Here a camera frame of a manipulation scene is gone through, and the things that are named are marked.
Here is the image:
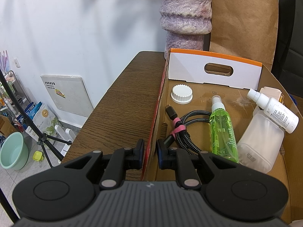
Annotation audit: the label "cardboard tray box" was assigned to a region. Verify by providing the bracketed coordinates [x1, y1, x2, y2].
[142, 49, 302, 223]

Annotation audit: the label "purple textured vase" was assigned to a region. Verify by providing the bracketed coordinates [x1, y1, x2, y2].
[159, 0, 212, 58]

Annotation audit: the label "yellow small object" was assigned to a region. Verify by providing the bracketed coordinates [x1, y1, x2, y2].
[32, 151, 44, 162]

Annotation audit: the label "white screw lid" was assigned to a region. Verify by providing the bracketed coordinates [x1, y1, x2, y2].
[170, 85, 193, 105]

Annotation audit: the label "black paper bag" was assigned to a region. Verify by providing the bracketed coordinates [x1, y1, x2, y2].
[271, 0, 303, 97]

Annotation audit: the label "white wall panel board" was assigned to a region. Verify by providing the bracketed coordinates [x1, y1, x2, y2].
[41, 75, 94, 117]

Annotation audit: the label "blue white package bag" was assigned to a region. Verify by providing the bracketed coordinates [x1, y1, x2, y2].
[28, 101, 61, 137]

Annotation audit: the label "translucent plastic container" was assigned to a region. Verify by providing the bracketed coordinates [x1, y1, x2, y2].
[237, 110, 285, 174]

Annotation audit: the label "green spray bottle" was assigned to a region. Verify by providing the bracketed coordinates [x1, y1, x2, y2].
[209, 95, 239, 163]

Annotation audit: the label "white spray bottle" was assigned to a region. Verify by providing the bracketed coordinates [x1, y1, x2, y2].
[247, 89, 299, 134]

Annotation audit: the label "brown paper bag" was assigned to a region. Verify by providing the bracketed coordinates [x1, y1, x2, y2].
[210, 0, 278, 64]

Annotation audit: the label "wall socket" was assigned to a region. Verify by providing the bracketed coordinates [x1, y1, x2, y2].
[13, 58, 20, 68]

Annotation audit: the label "braided black cable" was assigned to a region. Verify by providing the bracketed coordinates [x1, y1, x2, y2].
[164, 103, 213, 156]

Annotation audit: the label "black tripod stand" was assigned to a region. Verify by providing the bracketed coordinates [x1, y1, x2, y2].
[0, 69, 73, 227]

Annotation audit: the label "mint green basin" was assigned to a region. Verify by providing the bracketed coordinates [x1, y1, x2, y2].
[1, 132, 29, 171]

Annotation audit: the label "white slippers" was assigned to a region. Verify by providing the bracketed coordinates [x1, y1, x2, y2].
[54, 125, 76, 156]

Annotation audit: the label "beige charger box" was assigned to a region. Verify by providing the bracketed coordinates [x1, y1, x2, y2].
[260, 87, 284, 103]

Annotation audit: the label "metal storage rack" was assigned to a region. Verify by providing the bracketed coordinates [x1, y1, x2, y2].
[1, 70, 30, 126]

